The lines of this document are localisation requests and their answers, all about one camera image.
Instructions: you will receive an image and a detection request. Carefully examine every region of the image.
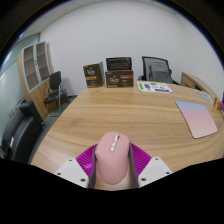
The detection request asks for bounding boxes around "wooden side desk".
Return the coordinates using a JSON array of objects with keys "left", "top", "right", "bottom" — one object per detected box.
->
[{"left": 180, "top": 71, "right": 218, "bottom": 101}]

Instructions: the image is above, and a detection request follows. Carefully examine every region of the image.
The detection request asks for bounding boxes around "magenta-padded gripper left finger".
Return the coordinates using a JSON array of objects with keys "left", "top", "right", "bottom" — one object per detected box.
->
[{"left": 54, "top": 143, "right": 98, "bottom": 189}]

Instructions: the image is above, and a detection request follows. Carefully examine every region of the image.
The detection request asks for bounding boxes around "black leather sofa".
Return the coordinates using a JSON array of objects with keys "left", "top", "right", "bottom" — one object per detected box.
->
[{"left": 1, "top": 100, "right": 45, "bottom": 164}]

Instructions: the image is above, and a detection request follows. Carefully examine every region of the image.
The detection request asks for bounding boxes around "black visitor chair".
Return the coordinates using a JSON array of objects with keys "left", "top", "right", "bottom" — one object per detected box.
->
[{"left": 43, "top": 70, "right": 70, "bottom": 116}]

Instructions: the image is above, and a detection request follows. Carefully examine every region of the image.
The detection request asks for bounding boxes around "grey backpack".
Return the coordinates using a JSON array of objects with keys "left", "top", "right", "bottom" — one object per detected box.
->
[{"left": 148, "top": 63, "right": 174, "bottom": 84}]

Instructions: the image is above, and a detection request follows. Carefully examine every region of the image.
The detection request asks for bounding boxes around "black mesh office chair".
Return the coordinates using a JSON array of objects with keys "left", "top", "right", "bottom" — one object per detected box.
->
[{"left": 138, "top": 55, "right": 180, "bottom": 85}]

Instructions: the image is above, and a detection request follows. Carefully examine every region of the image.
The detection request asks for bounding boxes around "small orange box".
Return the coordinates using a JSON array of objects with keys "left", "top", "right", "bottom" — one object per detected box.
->
[{"left": 213, "top": 97, "right": 223, "bottom": 111}]

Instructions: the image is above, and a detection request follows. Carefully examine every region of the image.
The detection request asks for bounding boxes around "pink-blue gradient mouse pad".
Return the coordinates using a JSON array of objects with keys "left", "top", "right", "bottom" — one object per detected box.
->
[{"left": 175, "top": 100, "right": 218, "bottom": 140}]

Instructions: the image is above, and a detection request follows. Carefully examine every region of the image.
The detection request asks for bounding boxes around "black cardboard box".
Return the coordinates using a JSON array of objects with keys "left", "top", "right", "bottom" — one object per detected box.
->
[{"left": 105, "top": 56, "right": 133, "bottom": 72}]

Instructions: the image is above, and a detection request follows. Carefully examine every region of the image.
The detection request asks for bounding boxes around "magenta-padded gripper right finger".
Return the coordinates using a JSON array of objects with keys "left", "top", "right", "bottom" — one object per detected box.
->
[{"left": 127, "top": 143, "right": 173, "bottom": 189}]

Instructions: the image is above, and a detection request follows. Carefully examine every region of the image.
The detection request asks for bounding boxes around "white printed sticker sheet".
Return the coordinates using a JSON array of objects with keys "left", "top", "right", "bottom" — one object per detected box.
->
[{"left": 136, "top": 81, "right": 174, "bottom": 94}]

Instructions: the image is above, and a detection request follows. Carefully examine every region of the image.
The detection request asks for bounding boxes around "small brown cardboard box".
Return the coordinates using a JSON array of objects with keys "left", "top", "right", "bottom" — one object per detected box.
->
[{"left": 82, "top": 61, "right": 106, "bottom": 89}]

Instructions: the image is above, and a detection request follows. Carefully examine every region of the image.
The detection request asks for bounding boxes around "pink computer mouse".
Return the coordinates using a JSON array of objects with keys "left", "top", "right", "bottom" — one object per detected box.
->
[{"left": 94, "top": 131, "right": 131, "bottom": 186}]

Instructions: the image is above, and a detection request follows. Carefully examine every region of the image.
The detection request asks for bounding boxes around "wooden shelf cabinet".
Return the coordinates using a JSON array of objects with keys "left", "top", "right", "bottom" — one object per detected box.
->
[{"left": 17, "top": 40, "right": 54, "bottom": 119}]

